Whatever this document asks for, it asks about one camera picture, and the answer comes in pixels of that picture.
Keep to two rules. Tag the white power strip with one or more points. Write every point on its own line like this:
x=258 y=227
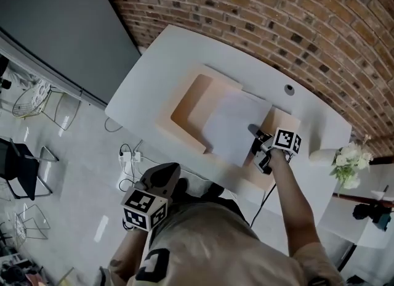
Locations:
x=124 y=157
x=137 y=155

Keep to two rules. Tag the grey refrigerator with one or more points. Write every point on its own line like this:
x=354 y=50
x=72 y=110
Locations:
x=67 y=26

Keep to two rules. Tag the white flower bouquet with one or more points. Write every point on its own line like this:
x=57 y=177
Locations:
x=351 y=161

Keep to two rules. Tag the person's left black shoe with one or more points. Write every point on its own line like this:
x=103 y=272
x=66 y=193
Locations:
x=182 y=186

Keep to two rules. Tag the white desk with drawers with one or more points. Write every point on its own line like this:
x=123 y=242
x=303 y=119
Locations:
x=314 y=124

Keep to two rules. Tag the wooden coat rack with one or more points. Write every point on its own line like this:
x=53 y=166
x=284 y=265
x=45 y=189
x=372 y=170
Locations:
x=363 y=199

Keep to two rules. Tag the person's left forearm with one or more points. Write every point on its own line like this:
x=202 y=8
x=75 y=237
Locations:
x=129 y=254

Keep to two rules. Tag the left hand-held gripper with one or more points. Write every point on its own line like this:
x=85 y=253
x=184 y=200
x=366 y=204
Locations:
x=143 y=206

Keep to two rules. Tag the black chair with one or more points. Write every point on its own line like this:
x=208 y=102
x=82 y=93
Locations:
x=21 y=167

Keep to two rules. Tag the person's right forearm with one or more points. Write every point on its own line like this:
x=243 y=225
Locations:
x=294 y=204

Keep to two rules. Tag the patterned round cushion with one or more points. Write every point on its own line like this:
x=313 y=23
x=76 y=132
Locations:
x=41 y=90

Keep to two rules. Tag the dark teal box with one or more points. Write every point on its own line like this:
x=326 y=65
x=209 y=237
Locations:
x=381 y=221

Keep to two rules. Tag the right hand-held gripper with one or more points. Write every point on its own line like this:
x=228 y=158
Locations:
x=286 y=140

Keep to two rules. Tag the person's right black shoe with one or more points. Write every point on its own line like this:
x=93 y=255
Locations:
x=214 y=190

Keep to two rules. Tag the white vase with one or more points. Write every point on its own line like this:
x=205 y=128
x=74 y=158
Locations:
x=321 y=156

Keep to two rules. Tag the person's beige shirt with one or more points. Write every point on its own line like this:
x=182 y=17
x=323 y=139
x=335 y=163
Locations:
x=209 y=247

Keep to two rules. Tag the pink box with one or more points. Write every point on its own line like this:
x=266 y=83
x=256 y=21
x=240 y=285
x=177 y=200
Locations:
x=197 y=100

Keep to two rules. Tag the black hanging bag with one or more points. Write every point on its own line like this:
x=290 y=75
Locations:
x=363 y=212

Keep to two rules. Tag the white shelf unit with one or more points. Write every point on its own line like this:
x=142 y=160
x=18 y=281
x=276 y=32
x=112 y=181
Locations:
x=354 y=226

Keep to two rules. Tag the person's black shoe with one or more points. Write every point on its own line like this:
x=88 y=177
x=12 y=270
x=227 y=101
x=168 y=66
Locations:
x=182 y=186
x=214 y=190

